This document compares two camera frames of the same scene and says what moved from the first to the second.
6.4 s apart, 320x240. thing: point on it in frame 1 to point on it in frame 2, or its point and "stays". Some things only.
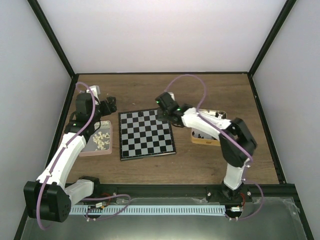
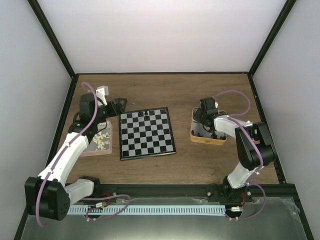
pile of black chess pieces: [199, 136] stays
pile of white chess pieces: [97, 139] stays
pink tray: [100, 141] stays
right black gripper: [160, 116] to [197, 117]
